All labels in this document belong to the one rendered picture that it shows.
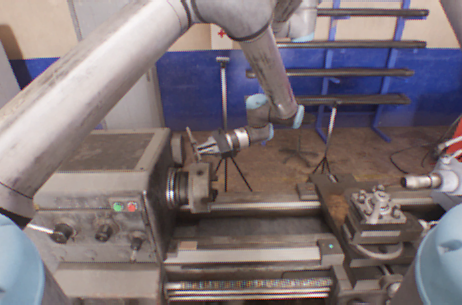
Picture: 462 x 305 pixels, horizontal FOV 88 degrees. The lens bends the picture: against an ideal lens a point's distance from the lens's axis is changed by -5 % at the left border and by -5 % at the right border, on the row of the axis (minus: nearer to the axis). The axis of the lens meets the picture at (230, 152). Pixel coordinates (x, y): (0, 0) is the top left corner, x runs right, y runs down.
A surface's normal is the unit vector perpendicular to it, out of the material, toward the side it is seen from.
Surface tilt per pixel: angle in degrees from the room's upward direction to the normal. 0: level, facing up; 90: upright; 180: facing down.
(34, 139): 70
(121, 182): 45
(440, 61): 90
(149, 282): 32
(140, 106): 90
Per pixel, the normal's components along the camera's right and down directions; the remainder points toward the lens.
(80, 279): -0.02, -0.47
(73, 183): -0.01, -0.25
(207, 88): 0.00, 0.50
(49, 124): 0.70, 0.00
